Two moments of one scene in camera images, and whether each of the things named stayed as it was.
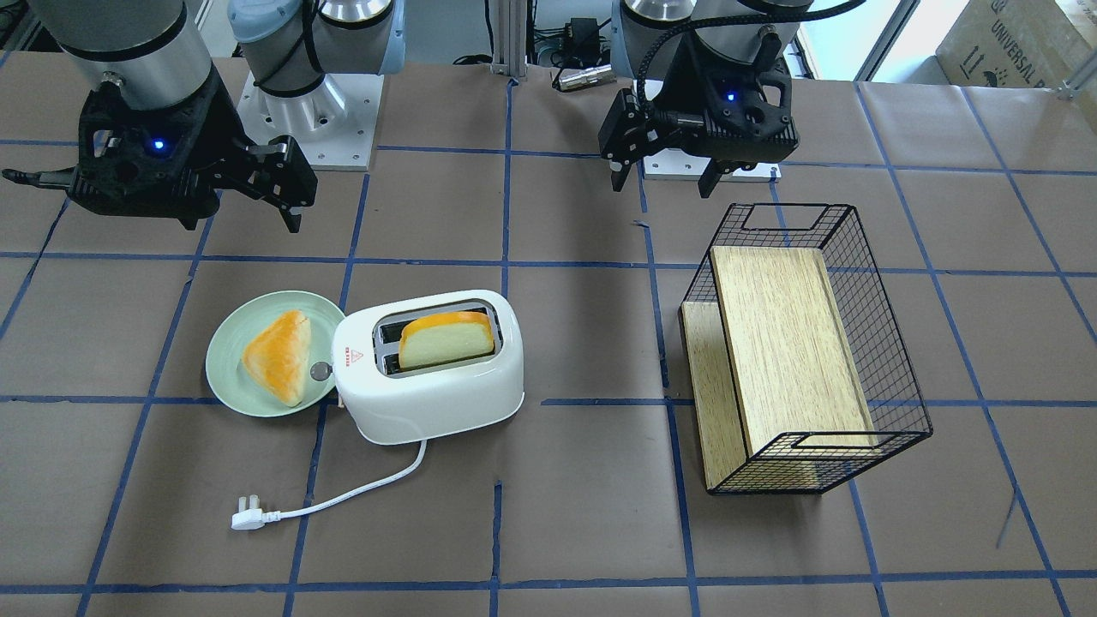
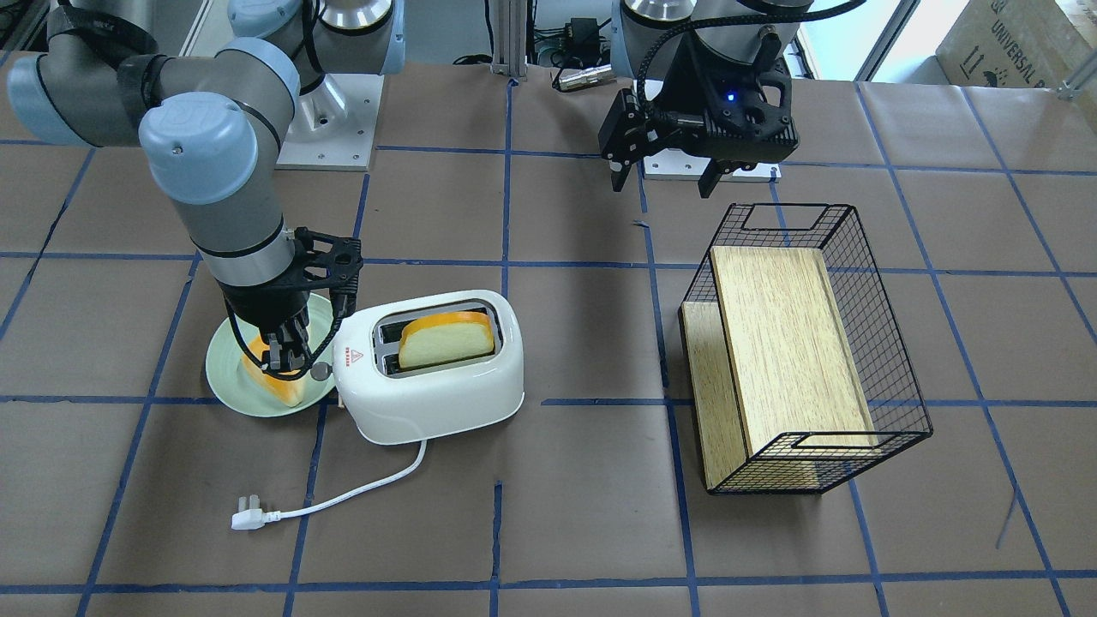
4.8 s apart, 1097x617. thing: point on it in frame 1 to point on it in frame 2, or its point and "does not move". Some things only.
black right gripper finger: x=292 y=221 to x=299 y=344
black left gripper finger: x=710 y=178 does not move
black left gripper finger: x=619 y=177 does not move
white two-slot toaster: x=389 y=404 does not move
